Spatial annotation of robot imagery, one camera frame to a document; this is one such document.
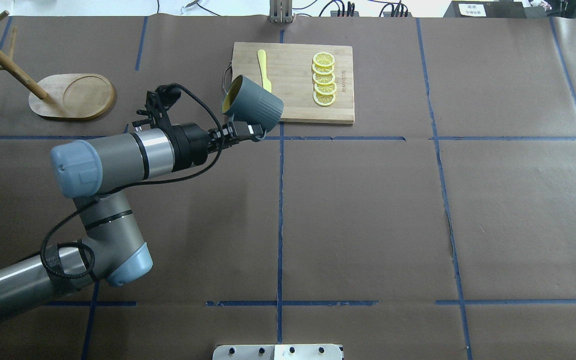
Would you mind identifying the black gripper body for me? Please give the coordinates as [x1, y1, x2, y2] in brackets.
[167, 123, 211, 173]

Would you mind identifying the teal ribbed mug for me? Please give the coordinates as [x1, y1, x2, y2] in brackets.
[221, 75, 284, 132]

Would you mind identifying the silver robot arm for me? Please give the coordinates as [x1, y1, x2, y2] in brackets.
[0, 116, 274, 323]

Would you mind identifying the wooden cup storage rack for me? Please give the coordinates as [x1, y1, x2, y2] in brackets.
[0, 10, 116, 121]

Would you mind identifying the yellow plastic knife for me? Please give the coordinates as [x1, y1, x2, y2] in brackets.
[257, 48, 273, 93]

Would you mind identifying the bamboo cutting board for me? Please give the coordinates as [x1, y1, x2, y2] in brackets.
[231, 42, 355, 125]

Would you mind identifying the lemon slice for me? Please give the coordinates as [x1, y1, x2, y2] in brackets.
[312, 91, 336, 107]
[313, 82, 338, 96]
[311, 63, 335, 76]
[312, 73, 336, 85]
[311, 51, 336, 68]

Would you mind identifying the orange black power strip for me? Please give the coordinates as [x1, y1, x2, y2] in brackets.
[320, 0, 356, 18]

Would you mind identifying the black box with label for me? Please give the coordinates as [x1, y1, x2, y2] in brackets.
[443, 0, 527, 19]

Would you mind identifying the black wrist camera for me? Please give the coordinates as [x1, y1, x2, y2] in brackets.
[131, 83, 182, 132]

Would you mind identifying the black camera cable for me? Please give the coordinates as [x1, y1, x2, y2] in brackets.
[40, 83, 227, 281]

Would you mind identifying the aluminium frame post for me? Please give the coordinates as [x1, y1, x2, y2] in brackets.
[268, 0, 295, 24]

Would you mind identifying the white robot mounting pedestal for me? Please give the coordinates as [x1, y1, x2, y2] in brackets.
[212, 343, 345, 360]

